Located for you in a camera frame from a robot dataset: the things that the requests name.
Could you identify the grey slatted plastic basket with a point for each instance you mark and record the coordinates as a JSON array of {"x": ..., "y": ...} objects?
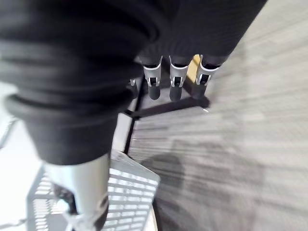
[{"x": 132, "y": 192}]

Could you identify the yellow box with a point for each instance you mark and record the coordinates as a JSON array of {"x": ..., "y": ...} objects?
[{"x": 193, "y": 66}]

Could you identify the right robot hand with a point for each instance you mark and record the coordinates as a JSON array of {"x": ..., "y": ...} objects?
[{"x": 72, "y": 72}]

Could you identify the black metal frame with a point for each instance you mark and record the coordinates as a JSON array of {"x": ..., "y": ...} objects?
[{"x": 168, "y": 106}]

